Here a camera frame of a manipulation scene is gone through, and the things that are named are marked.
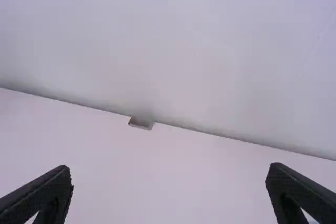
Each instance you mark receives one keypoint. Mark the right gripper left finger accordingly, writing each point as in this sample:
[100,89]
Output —
[52,187]

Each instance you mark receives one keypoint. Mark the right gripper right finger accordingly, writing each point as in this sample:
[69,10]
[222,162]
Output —
[288,182]

